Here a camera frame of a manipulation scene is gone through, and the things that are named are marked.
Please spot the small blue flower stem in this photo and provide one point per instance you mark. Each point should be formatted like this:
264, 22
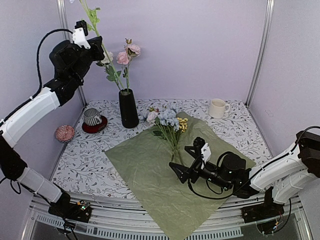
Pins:
93, 20

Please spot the striped black white cup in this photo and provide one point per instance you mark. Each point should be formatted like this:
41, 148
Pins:
92, 117

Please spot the yellow daisy sprig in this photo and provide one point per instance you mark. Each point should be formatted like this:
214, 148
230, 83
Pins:
182, 124

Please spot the floral patterned tablecloth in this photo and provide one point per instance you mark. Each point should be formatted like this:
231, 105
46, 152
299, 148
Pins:
84, 168

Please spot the aluminium frame post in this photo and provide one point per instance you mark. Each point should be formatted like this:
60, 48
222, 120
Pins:
268, 17
75, 83

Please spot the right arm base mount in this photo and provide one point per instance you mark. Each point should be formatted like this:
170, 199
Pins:
263, 211

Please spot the black cylindrical vase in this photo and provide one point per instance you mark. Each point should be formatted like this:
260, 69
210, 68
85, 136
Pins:
128, 109

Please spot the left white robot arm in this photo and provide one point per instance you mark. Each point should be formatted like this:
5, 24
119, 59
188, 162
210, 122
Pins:
21, 124

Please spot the white rose stem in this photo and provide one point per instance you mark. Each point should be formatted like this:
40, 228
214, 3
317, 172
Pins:
112, 74

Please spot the left aluminium frame post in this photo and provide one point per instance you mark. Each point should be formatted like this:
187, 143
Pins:
75, 83

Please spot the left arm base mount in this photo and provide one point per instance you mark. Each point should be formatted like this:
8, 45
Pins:
64, 208

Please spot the green and peach wrapping paper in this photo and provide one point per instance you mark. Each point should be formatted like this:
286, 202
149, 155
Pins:
143, 163

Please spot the pink rose stem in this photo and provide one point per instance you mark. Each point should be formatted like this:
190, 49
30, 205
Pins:
125, 58

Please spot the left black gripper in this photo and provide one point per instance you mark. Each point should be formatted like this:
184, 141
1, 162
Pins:
97, 45

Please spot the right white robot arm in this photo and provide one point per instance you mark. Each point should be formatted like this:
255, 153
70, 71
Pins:
290, 171

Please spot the peach paper flower bouquet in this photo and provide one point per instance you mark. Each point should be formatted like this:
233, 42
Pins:
166, 127

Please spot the aluminium front rail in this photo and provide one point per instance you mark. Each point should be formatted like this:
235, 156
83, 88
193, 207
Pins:
125, 219

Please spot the pink patterned ball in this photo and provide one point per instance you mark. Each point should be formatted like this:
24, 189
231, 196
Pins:
64, 133

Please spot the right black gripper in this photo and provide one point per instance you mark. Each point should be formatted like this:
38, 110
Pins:
184, 169

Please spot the cream ceramic mug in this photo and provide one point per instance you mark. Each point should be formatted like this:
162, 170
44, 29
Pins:
218, 108

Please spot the right aluminium frame post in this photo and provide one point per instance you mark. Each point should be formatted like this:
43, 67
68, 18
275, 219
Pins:
268, 17

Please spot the red round coaster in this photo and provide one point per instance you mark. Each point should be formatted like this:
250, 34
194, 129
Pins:
96, 128

